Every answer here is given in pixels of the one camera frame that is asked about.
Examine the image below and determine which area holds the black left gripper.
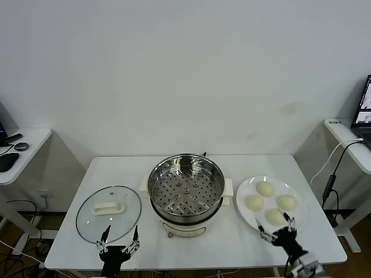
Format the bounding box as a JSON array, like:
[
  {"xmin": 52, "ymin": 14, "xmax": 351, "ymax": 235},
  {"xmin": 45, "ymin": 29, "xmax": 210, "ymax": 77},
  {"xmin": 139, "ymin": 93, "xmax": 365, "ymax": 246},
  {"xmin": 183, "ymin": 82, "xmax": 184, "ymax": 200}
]
[{"xmin": 95, "ymin": 225, "xmax": 141, "ymax": 278}]

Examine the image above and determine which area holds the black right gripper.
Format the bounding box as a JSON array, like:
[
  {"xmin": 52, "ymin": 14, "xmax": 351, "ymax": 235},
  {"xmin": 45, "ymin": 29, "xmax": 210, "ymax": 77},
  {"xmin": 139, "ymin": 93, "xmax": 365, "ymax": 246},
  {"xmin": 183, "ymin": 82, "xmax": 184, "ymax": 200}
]
[{"xmin": 254, "ymin": 207, "xmax": 308, "ymax": 257}]

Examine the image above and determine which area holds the white steamed baozi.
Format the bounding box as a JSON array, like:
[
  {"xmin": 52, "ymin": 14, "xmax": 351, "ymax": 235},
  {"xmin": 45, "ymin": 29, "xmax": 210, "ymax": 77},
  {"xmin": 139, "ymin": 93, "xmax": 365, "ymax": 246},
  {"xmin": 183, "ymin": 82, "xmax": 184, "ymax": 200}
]
[
  {"xmin": 256, "ymin": 181, "xmax": 275, "ymax": 197},
  {"xmin": 245, "ymin": 194, "xmax": 264, "ymax": 211},
  {"xmin": 265, "ymin": 208, "xmax": 288, "ymax": 226},
  {"xmin": 277, "ymin": 194, "xmax": 298, "ymax": 211}
]

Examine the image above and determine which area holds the glass lid with cream handle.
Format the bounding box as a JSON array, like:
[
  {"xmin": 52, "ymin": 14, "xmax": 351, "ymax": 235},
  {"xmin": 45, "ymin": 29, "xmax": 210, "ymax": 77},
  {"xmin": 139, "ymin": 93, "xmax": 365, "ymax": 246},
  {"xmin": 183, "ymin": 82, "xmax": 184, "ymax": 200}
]
[{"xmin": 75, "ymin": 185, "xmax": 142, "ymax": 243}]

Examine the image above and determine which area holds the steel steamer pot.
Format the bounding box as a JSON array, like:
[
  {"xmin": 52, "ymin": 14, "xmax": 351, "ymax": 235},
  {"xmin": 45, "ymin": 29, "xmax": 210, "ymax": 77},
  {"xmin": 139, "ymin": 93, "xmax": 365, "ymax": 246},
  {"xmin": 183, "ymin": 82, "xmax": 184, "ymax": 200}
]
[{"xmin": 139, "ymin": 176, "xmax": 234, "ymax": 239}]

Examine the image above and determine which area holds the perforated steel steamer basket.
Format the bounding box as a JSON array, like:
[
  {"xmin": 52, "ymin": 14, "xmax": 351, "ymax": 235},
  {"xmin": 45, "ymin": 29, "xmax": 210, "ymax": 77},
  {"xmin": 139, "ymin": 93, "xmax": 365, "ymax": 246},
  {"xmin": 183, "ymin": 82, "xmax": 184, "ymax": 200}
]
[{"xmin": 147, "ymin": 154, "xmax": 225, "ymax": 218}]

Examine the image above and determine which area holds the white round plate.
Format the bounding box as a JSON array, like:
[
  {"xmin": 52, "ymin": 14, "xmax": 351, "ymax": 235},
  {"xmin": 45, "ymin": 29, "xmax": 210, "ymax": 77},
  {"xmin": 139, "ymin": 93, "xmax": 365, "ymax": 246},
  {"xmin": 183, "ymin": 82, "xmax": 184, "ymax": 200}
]
[{"xmin": 235, "ymin": 176, "xmax": 307, "ymax": 237}]

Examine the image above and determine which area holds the white side table with label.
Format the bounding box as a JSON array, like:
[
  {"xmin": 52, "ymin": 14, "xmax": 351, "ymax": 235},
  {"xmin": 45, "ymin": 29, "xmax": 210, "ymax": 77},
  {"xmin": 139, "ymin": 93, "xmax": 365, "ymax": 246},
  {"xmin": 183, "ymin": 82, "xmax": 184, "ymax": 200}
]
[{"xmin": 323, "ymin": 118, "xmax": 371, "ymax": 253}]

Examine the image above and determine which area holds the white side table with monitor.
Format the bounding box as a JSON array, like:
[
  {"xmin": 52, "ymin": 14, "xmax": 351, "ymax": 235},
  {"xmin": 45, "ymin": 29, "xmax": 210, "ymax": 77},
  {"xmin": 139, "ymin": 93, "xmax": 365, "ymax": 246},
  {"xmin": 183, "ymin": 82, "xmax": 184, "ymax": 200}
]
[{"xmin": 0, "ymin": 127, "xmax": 52, "ymax": 255}]

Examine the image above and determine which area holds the open black laptop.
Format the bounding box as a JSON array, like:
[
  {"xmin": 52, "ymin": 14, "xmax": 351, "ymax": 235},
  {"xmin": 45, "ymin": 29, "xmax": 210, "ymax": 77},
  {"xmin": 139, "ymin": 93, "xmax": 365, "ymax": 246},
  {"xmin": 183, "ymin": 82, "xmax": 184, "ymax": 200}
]
[{"xmin": 350, "ymin": 74, "xmax": 371, "ymax": 140}]

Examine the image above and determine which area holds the black remote bar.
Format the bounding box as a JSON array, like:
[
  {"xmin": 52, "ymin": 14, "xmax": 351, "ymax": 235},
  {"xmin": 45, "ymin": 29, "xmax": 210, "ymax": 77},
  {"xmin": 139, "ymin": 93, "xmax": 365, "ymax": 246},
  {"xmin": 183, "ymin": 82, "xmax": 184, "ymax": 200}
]
[{"xmin": 0, "ymin": 133, "xmax": 23, "ymax": 147}]

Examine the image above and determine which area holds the dark computer monitor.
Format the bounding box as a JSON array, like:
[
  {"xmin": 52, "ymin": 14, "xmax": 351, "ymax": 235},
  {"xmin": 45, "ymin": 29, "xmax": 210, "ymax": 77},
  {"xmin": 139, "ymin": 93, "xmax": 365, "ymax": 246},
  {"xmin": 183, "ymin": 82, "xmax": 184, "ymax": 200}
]
[{"xmin": 0, "ymin": 121, "xmax": 8, "ymax": 147}]

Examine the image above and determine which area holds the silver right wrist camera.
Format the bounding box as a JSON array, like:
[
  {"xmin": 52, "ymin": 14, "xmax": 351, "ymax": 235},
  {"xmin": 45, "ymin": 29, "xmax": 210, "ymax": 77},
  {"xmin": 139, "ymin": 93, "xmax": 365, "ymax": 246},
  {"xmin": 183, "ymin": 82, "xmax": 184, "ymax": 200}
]
[{"xmin": 289, "ymin": 251, "xmax": 324, "ymax": 278}]

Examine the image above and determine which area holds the black cable with adapter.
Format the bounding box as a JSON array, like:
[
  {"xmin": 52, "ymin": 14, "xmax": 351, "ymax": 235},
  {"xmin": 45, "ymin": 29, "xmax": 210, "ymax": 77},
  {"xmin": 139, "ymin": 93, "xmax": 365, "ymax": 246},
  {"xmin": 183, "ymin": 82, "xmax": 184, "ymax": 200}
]
[{"xmin": 321, "ymin": 140, "xmax": 365, "ymax": 229}]

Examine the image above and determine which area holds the white laptop cable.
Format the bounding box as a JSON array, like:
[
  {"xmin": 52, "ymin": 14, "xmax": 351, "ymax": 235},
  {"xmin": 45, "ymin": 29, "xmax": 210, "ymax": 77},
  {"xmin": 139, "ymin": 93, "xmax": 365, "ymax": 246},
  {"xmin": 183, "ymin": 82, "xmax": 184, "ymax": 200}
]
[{"xmin": 309, "ymin": 138, "xmax": 365, "ymax": 185}]

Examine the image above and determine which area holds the black floor cable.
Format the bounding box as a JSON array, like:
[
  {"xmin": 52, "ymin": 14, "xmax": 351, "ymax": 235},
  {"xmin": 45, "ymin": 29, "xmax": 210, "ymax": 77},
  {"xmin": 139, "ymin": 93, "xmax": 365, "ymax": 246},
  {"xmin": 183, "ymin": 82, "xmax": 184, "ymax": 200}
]
[{"xmin": 5, "ymin": 199, "xmax": 40, "ymax": 217}]

